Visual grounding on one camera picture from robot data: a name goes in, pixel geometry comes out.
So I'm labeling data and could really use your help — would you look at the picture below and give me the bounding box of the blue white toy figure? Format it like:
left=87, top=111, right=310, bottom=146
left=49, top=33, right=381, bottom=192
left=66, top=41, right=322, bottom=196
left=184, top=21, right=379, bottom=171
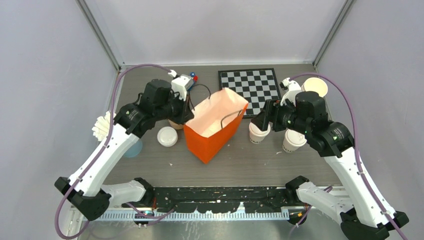
left=189, top=72, right=198, bottom=83

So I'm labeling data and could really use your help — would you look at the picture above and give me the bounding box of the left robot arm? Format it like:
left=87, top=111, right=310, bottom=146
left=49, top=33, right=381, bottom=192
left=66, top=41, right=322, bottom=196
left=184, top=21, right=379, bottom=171
left=54, top=78, right=194, bottom=221

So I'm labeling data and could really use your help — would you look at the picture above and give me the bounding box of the white paper coffee cup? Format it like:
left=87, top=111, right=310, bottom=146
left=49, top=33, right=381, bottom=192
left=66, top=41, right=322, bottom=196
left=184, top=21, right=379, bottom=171
left=282, top=141, right=303, bottom=153

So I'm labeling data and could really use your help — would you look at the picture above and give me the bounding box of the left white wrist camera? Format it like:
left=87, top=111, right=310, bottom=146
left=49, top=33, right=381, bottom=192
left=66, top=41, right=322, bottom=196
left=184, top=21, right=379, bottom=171
left=168, top=69, right=195, bottom=101

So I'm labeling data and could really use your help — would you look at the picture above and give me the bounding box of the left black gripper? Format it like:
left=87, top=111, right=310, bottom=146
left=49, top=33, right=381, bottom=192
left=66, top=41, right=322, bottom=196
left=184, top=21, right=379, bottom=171
left=154, top=90, right=195, bottom=125

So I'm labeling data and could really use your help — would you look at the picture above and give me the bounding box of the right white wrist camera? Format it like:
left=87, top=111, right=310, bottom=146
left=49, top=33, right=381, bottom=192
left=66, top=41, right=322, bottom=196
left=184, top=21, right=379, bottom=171
left=280, top=77, right=302, bottom=106

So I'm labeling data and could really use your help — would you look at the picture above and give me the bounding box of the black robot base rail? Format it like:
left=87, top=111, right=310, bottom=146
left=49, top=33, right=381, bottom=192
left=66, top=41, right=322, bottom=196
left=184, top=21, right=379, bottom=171
left=131, top=186, right=309, bottom=214

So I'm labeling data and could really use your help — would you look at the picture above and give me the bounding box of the black white checkerboard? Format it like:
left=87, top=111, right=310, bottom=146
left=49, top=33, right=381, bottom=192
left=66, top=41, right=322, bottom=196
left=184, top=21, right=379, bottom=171
left=218, top=68, right=282, bottom=118

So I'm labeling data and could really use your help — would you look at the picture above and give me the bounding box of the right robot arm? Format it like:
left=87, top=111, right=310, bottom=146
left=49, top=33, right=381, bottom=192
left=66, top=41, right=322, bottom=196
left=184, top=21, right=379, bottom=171
left=251, top=91, right=409, bottom=240

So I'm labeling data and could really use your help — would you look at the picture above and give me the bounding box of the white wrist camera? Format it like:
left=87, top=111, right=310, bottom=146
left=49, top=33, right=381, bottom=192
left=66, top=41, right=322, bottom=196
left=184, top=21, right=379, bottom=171
left=280, top=77, right=302, bottom=106
left=168, top=69, right=195, bottom=101

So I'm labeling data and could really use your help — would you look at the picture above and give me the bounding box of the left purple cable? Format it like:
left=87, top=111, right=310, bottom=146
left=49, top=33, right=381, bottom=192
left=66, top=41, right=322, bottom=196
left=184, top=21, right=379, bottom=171
left=53, top=63, right=178, bottom=240

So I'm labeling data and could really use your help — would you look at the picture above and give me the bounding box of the stack of white paper cups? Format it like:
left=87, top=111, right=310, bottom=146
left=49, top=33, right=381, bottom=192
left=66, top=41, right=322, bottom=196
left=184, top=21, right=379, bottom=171
left=301, top=77, right=329, bottom=98

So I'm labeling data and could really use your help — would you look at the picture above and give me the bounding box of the blue straw holder cup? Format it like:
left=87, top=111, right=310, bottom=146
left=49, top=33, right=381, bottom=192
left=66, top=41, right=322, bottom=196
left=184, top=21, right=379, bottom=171
left=123, top=139, right=143, bottom=158

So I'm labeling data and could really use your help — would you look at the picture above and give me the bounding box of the orange paper bag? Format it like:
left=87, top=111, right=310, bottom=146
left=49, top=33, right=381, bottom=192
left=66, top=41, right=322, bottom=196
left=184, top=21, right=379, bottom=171
left=183, top=87, right=249, bottom=164

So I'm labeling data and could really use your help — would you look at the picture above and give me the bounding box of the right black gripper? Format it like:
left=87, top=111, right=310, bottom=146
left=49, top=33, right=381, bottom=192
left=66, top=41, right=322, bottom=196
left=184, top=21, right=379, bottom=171
left=251, top=96, right=311, bottom=135

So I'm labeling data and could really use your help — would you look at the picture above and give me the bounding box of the white plastic cup lid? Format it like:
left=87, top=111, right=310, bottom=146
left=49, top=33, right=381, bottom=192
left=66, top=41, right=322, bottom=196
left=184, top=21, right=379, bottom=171
left=283, top=129, right=307, bottom=148

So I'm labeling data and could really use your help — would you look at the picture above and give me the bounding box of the brown pulp cup carrier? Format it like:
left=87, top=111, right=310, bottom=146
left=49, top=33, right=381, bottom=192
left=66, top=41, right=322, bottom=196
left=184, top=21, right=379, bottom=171
left=168, top=120, right=184, bottom=130

